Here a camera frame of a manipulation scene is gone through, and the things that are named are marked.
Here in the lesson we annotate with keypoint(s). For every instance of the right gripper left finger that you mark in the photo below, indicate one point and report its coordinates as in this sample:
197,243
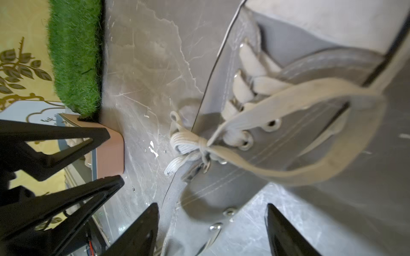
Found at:
140,238

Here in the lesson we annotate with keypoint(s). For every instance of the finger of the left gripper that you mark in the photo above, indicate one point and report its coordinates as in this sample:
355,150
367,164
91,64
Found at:
19,221
43,150

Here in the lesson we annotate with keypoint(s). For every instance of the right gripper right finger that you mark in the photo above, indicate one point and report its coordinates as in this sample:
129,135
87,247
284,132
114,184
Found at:
284,238

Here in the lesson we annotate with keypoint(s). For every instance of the grey canvas sneaker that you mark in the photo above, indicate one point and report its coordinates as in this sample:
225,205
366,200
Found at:
287,31

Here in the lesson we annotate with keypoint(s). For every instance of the white shoelace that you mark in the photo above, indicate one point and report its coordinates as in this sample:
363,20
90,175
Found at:
317,97

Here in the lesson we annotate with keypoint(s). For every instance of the green artificial grass mat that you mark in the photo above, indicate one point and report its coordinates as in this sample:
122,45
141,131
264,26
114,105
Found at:
75,43

